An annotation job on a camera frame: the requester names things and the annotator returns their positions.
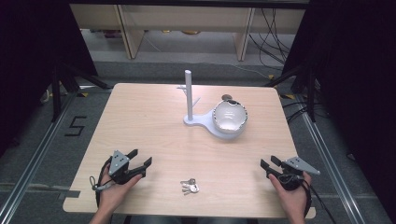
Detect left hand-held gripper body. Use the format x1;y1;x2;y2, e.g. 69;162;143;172
107;149;148;185

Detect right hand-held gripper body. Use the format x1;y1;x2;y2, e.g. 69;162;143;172
266;156;321;191

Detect person's right hand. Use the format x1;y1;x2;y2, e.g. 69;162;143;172
268;171;313;220

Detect person's left hand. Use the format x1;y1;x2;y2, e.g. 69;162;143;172
98;163;143;217

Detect bunch of silver keys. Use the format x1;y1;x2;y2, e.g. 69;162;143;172
179;177;201;196

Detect grey tape strip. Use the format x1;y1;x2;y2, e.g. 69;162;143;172
57;189;81;201

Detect white bowl with jagged rim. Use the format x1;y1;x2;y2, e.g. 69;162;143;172
212;99;249;135

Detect white stand with pole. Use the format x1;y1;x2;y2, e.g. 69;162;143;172
177;69;248;140

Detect black metal stand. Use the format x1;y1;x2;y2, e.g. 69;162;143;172
264;63;319;123
50;61;114;123

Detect black curtain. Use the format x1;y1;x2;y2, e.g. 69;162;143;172
282;0;396;223
0;0;98;158

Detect light wooden desk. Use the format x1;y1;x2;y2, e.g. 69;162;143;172
69;3;306;62

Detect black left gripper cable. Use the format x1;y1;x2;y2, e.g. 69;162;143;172
95;156;114;208

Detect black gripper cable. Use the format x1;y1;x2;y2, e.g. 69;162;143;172
300;178;338;224
95;156;114;208

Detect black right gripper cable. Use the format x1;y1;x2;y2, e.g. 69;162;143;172
300;178;338;224

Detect grey strap loop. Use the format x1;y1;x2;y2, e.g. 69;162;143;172
89;175;115;191

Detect aluminium floor rail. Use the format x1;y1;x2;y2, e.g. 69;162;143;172
298;106;369;224
0;91;79;224

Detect black floor cables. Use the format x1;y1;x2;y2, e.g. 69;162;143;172
281;99;313;124

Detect hanging black cables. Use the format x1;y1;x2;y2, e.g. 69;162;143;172
247;7;297;70

